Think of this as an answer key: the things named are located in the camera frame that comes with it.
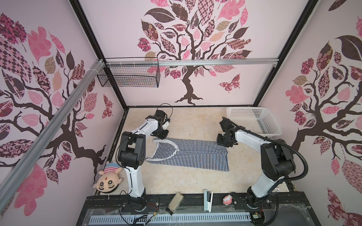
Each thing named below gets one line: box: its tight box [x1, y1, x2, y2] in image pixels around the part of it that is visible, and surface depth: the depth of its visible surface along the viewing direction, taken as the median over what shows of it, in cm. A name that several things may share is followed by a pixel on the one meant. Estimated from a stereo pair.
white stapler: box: [203, 189, 214, 213], surface depth 74 cm
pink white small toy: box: [222, 193, 233, 206], surface depth 72 cm
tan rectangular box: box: [168, 191, 185, 213], surface depth 73 cm
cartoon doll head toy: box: [92, 161, 123, 194], surface depth 76 cm
